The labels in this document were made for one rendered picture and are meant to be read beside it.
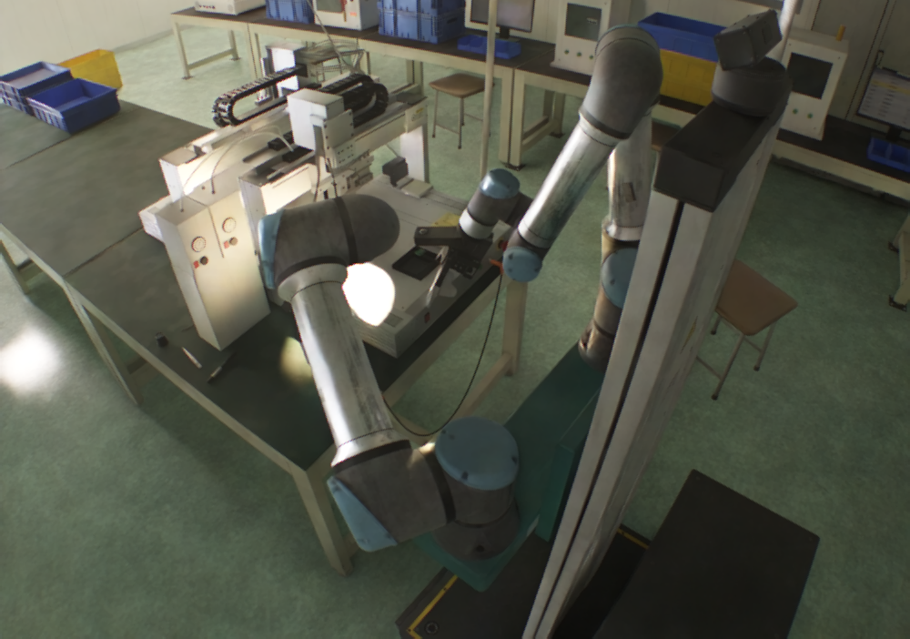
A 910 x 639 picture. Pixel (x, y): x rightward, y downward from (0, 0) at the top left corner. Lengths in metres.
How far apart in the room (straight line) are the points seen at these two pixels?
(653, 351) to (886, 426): 2.60
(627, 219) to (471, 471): 0.63
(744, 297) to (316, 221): 2.07
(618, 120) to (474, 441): 0.53
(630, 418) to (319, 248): 0.50
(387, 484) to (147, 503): 1.87
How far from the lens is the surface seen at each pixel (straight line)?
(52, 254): 2.70
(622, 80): 0.92
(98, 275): 2.42
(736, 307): 2.55
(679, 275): 0.56
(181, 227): 1.58
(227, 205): 1.65
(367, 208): 0.90
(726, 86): 0.62
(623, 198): 1.14
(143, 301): 2.17
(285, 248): 0.87
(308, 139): 1.71
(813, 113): 3.74
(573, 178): 0.98
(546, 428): 1.10
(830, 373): 3.24
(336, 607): 2.13
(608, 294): 1.11
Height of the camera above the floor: 1.99
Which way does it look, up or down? 41 degrees down
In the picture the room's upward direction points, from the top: straight up
